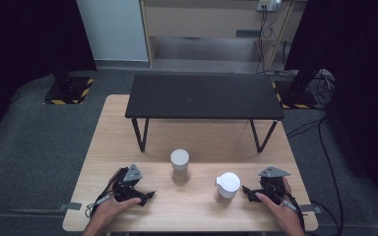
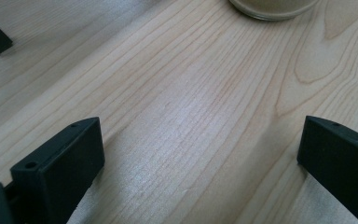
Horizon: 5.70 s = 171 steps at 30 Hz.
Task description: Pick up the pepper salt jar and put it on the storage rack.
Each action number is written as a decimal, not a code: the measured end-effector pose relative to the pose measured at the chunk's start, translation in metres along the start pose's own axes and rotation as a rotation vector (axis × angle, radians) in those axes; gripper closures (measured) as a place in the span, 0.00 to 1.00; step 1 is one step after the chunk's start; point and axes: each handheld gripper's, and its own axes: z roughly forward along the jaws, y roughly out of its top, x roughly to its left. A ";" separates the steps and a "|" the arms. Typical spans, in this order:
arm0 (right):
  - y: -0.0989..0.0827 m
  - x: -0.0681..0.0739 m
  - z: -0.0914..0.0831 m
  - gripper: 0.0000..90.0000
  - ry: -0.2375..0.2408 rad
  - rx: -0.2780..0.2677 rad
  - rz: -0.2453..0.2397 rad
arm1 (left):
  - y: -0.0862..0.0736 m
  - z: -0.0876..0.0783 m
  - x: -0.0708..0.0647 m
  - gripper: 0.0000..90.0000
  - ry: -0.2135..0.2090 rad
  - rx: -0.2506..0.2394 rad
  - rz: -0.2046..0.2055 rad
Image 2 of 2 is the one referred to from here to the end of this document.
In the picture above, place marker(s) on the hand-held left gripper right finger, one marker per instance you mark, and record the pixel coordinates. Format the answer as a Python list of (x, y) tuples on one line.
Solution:
[(341, 161)]

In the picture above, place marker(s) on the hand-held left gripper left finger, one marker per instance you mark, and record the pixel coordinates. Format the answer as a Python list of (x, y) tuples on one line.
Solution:
[(59, 168)]

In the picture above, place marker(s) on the white lid glass jar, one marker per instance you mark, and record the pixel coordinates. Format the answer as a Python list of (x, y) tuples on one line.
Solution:
[(273, 7)]

